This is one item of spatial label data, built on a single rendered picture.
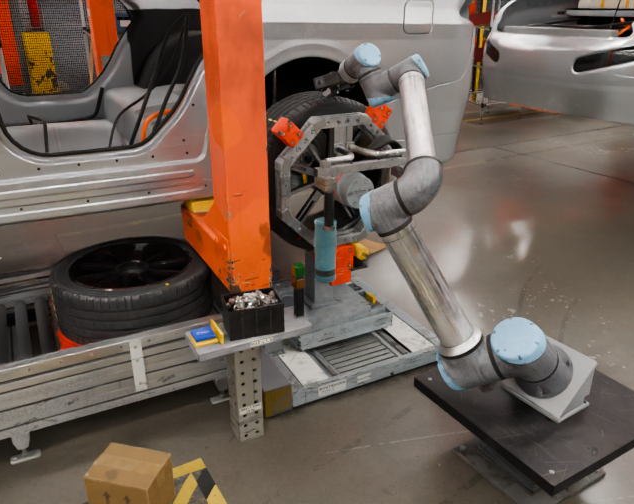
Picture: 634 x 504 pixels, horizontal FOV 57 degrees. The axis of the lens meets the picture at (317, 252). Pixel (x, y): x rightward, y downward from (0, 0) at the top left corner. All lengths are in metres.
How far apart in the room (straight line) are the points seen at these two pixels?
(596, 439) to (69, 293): 1.91
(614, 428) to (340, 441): 0.94
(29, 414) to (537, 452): 1.70
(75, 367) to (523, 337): 1.52
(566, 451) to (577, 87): 3.11
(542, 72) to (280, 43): 2.59
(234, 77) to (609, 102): 3.12
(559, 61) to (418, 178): 3.08
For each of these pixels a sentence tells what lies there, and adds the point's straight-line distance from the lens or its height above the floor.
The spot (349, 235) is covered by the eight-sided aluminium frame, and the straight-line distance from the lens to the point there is 2.49.
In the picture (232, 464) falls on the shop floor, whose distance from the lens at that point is 2.25.
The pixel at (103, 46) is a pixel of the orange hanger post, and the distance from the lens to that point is 4.66.
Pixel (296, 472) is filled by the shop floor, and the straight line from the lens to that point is 2.20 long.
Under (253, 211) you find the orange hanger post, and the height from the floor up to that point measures 0.84.
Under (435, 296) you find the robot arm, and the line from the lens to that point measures 1.82.
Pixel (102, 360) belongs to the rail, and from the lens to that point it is 2.28.
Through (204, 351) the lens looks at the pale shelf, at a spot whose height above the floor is 0.45.
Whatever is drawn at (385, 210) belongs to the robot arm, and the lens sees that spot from 1.71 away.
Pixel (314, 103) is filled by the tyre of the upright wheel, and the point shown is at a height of 1.16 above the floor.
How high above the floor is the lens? 1.52
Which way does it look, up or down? 23 degrees down
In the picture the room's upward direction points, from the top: straight up
